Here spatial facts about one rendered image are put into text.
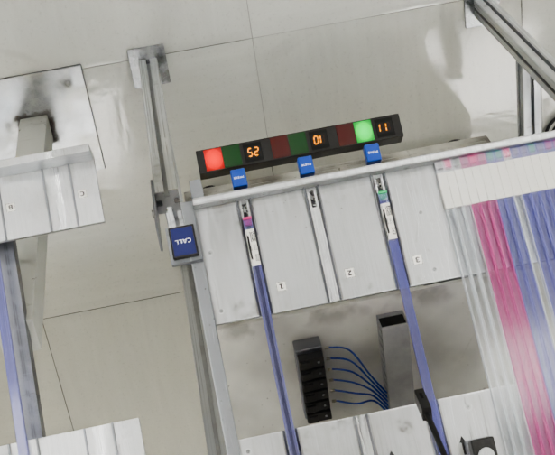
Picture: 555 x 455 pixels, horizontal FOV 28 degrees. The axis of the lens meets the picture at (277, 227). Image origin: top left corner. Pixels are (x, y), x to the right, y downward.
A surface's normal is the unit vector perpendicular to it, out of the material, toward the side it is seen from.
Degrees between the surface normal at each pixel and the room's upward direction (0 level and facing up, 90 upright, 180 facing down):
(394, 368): 0
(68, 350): 0
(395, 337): 0
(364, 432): 44
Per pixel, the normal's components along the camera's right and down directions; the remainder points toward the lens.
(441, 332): 0.15, 0.48
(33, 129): -0.14, -0.86
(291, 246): 0.01, -0.25
